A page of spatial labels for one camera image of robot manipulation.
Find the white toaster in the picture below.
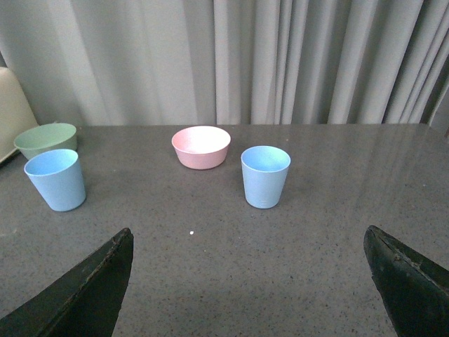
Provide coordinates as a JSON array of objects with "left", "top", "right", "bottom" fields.
[{"left": 0, "top": 67, "right": 38, "bottom": 162}]

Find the blue cup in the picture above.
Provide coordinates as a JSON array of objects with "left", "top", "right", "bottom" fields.
[
  {"left": 24, "top": 149, "right": 86, "bottom": 212},
  {"left": 241, "top": 145, "right": 291, "bottom": 209}
]

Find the grey curtain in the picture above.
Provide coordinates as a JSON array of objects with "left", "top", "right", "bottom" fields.
[{"left": 1, "top": 1, "right": 448, "bottom": 126}]

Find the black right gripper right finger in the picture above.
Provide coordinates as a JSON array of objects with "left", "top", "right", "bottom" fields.
[{"left": 363, "top": 226, "right": 448, "bottom": 336}]

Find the pink bowl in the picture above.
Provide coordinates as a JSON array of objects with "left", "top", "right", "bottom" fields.
[{"left": 171, "top": 126, "right": 231, "bottom": 170}]

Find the green bowl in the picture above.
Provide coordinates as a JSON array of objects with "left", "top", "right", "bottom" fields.
[{"left": 14, "top": 123, "right": 77, "bottom": 159}]

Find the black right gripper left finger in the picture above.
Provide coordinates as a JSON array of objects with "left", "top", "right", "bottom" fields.
[{"left": 1, "top": 228, "right": 134, "bottom": 336}]

